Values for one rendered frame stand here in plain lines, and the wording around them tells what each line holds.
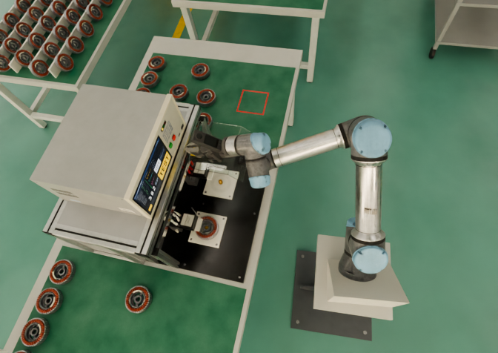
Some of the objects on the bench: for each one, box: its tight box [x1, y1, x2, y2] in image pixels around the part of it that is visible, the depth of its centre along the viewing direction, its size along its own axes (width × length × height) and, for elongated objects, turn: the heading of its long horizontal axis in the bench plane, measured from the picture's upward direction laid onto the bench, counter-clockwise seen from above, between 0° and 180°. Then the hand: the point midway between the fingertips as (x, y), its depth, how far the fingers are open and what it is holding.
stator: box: [125, 286, 152, 313], centre depth 147 cm, size 11×11×4 cm
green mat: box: [136, 53, 296, 150], centre depth 196 cm, size 94×61×1 cm, turn 80°
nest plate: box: [188, 211, 227, 248], centre depth 157 cm, size 15×15×1 cm
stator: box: [195, 215, 219, 240], centre depth 155 cm, size 11×11×4 cm
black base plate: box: [146, 168, 265, 283], centre depth 164 cm, size 47×64×2 cm
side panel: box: [50, 235, 145, 265], centre depth 145 cm, size 28×3×32 cm, turn 80°
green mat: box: [12, 245, 247, 353], centre depth 142 cm, size 94×61×1 cm, turn 80°
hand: (186, 147), depth 131 cm, fingers closed
